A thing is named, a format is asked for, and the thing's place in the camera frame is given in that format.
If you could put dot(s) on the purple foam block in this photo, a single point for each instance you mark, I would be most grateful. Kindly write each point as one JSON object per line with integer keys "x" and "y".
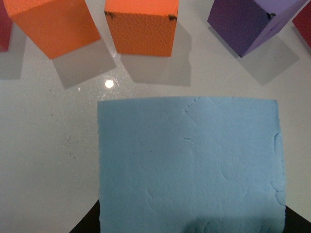
{"x": 246, "y": 24}

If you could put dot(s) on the orange foam block right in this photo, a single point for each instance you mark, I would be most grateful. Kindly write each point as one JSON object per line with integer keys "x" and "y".
{"x": 142, "y": 27}

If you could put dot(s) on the orange foam block left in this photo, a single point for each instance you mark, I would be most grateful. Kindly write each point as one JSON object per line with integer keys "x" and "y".
{"x": 57, "y": 27}

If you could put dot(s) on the orange foam block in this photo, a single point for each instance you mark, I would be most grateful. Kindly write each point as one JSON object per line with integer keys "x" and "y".
{"x": 57, "y": 27}
{"x": 142, "y": 27}

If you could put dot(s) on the light blue foam block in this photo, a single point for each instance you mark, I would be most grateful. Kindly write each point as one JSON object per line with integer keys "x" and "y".
{"x": 191, "y": 165}

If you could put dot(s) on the dark red foam block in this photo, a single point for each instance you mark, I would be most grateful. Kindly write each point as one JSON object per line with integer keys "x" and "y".
{"x": 303, "y": 23}

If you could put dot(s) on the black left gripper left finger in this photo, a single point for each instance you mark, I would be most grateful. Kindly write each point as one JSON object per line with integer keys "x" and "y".
{"x": 90, "y": 223}

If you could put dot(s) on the magenta foam block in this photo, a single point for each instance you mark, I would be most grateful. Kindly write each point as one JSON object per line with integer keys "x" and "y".
{"x": 5, "y": 28}

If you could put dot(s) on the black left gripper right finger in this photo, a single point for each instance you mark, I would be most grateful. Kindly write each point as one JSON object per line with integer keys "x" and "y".
{"x": 295, "y": 223}

